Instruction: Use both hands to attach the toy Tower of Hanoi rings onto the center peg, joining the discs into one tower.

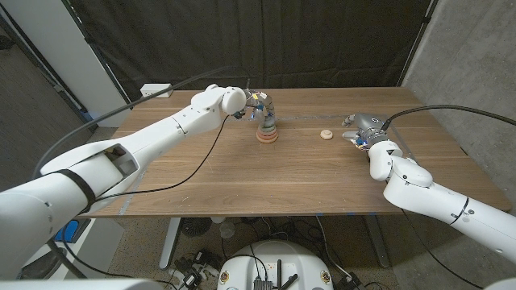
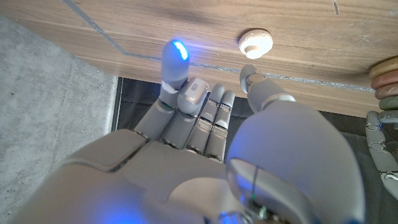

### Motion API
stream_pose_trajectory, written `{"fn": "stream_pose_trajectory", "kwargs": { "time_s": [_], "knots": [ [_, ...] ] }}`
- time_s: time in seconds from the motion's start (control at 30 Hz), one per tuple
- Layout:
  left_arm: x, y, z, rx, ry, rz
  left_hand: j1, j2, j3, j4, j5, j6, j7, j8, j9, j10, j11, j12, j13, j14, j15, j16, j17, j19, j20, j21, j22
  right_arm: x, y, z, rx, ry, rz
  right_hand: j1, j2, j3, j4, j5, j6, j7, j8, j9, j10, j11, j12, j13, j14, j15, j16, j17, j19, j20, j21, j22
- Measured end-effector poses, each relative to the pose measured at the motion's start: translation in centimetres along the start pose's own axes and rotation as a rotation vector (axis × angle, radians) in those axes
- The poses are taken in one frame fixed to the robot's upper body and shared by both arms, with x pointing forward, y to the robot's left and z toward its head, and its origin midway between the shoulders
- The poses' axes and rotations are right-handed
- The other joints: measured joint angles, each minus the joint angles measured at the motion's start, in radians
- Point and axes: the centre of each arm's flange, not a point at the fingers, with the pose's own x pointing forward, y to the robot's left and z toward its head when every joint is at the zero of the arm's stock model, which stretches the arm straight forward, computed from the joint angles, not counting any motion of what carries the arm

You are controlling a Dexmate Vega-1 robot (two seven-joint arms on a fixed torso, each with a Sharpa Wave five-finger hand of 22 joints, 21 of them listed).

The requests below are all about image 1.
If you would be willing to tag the black device with blue disc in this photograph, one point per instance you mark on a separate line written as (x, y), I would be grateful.
(72, 230)

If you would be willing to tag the small cream toy disc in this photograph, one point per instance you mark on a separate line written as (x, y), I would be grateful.
(326, 134)

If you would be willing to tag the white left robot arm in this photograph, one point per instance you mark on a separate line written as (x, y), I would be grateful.
(113, 169)

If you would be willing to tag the white table leg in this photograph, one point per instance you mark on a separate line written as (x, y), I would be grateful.
(169, 241)

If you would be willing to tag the large orange toy disc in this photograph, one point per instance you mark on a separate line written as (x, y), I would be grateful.
(267, 141)

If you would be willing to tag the small black floor fan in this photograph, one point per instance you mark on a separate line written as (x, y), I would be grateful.
(196, 226)

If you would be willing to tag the dark grey round pad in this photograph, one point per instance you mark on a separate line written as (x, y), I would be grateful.
(40, 266)

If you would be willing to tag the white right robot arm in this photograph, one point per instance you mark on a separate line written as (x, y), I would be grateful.
(447, 201)

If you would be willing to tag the white power strip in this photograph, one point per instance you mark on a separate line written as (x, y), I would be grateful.
(153, 89)

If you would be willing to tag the small grey toy disc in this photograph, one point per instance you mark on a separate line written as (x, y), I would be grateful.
(269, 121)

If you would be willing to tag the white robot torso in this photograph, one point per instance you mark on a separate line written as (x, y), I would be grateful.
(274, 262)

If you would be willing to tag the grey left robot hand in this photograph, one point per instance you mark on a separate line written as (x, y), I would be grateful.
(262, 105)

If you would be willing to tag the pink toy disc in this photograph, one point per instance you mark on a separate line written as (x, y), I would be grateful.
(267, 134)

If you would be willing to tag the black curtain backdrop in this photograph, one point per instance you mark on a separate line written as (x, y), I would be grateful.
(262, 40)

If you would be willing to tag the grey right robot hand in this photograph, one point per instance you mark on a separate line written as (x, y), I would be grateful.
(369, 127)

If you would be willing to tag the black backdrop pole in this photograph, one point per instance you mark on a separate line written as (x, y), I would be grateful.
(97, 52)
(419, 39)

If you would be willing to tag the green toy disc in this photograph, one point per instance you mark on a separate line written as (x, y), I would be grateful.
(267, 129)

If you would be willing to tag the clear plastic jar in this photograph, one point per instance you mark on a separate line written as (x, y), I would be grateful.
(227, 230)

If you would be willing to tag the grey table leg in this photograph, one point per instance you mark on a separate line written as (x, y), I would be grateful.
(377, 241)

